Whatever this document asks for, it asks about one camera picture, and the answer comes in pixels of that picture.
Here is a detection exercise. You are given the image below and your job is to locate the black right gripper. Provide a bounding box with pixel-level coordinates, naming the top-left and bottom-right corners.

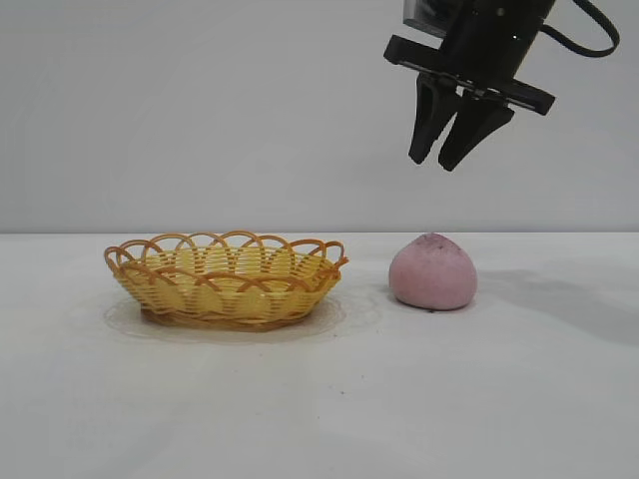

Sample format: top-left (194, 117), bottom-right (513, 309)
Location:
top-left (382, 0), bottom-right (557, 173)

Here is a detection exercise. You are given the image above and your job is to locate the pink peach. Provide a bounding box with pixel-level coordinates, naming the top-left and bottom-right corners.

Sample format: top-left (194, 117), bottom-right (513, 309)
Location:
top-left (388, 232), bottom-right (478, 312)

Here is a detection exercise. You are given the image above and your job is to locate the yellow woven wicker basket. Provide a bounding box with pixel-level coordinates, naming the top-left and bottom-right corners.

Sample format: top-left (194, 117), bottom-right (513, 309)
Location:
top-left (103, 229), bottom-right (350, 333)

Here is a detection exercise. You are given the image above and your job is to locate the black cable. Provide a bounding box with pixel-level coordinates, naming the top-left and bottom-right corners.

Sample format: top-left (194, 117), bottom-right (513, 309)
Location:
top-left (542, 0), bottom-right (622, 57)

